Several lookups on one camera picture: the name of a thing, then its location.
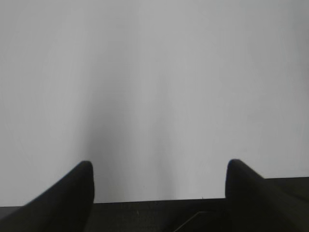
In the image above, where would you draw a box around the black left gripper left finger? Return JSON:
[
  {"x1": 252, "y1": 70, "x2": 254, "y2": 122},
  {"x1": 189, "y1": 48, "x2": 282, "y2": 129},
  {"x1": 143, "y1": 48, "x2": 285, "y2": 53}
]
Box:
[{"x1": 0, "y1": 161, "x2": 95, "y2": 232}]

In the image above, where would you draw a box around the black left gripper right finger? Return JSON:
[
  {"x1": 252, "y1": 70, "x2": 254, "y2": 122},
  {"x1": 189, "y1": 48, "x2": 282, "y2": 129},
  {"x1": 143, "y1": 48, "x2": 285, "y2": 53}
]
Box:
[{"x1": 225, "y1": 159, "x2": 309, "y2": 232}]

